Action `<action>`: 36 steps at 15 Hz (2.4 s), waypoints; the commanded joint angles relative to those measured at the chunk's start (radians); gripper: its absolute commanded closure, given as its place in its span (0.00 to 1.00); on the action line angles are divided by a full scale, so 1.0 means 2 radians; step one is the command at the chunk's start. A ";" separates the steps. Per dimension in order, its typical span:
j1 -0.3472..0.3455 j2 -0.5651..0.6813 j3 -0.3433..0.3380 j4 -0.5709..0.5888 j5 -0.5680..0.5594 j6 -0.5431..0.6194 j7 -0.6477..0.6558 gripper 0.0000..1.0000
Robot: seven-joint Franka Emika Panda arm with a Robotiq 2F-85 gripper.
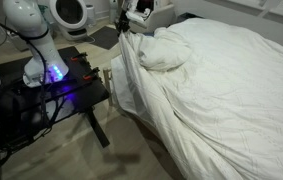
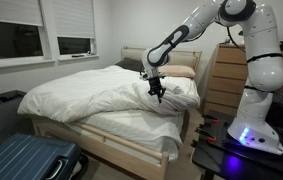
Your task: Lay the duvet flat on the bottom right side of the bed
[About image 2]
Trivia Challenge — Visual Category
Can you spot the narrow white window blind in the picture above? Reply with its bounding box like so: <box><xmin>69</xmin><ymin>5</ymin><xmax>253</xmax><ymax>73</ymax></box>
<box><xmin>52</xmin><ymin>0</ymin><xmax>96</xmax><ymax>39</ymax></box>

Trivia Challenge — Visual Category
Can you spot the light wooden bed frame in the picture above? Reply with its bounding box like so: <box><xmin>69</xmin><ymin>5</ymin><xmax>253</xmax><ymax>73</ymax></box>
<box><xmin>30</xmin><ymin>46</ymin><xmax>204</xmax><ymax>180</ymax></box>

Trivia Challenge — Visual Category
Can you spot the pink pillow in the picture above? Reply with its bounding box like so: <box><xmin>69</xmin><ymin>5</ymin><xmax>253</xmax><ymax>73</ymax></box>
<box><xmin>157</xmin><ymin>64</ymin><xmax>197</xmax><ymax>79</ymax></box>

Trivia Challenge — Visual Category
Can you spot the narrow dark window pane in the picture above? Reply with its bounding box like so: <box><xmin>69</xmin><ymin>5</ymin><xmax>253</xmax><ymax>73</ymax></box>
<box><xmin>57</xmin><ymin>36</ymin><xmax>92</xmax><ymax>55</ymax></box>

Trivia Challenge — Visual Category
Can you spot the wooden dresser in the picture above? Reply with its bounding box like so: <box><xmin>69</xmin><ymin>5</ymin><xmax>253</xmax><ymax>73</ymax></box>
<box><xmin>203</xmin><ymin>43</ymin><xmax>251</xmax><ymax>117</ymax></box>

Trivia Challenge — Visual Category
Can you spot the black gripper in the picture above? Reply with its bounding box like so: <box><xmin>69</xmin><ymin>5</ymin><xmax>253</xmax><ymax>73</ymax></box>
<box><xmin>147</xmin><ymin>76</ymin><xmax>166</xmax><ymax>104</ymax></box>

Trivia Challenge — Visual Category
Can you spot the blue hard-shell suitcase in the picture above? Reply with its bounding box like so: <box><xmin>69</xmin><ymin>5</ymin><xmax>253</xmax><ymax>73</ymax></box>
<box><xmin>0</xmin><ymin>133</ymin><xmax>82</xmax><ymax>180</ymax></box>

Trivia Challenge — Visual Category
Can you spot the black robot table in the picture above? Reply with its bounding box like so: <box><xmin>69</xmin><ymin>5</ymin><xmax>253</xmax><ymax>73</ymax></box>
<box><xmin>191</xmin><ymin>109</ymin><xmax>283</xmax><ymax>180</ymax></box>

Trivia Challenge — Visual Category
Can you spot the dark grey pillow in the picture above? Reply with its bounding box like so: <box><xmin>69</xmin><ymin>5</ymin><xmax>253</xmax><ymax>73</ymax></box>
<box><xmin>115</xmin><ymin>58</ymin><xmax>145</xmax><ymax>73</ymax></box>

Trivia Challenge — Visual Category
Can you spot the orange-handled black clamp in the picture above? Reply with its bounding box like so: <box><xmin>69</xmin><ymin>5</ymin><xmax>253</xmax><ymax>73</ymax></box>
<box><xmin>195</xmin><ymin>126</ymin><xmax>217</xmax><ymax>143</ymax></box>
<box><xmin>201</xmin><ymin>114</ymin><xmax>221</xmax><ymax>124</ymax></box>

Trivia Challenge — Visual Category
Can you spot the wide dark window pane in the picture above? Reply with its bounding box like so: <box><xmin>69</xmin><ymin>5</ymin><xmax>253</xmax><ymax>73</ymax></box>
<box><xmin>0</xmin><ymin>19</ymin><xmax>44</xmax><ymax>61</ymax></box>

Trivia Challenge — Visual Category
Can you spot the dark grey ottoman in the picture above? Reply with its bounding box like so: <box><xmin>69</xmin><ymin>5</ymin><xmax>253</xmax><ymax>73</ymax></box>
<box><xmin>0</xmin><ymin>89</ymin><xmax>32</xmax><ymax>148</ymax></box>

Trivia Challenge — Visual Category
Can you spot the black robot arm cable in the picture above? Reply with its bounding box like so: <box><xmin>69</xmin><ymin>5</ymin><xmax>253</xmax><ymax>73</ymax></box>
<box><xmin>180</xmin><ymin>25</ymin><xmax>246</xmax><ymax>52</ymax></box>

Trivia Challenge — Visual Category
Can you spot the wide white window blind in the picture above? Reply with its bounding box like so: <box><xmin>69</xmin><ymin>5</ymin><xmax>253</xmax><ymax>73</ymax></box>
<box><xmin>0</xmin><ymin>0</ymin><xmax>44</xmax><ymax>27</ymax></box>

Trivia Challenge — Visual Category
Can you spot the white stitched duvet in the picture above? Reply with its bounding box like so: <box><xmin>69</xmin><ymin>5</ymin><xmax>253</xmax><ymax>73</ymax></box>
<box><xmin>16</xmin><ymin>64</ymin><xmax>201</xmax><ymax>124</ymax></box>

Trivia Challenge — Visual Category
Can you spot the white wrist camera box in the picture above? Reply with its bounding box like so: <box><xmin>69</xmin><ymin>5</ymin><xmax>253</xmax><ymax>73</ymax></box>
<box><xmin>140</xmin><ymin>71</ymin><xmax>153</xmax><ymax>82</ymax></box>

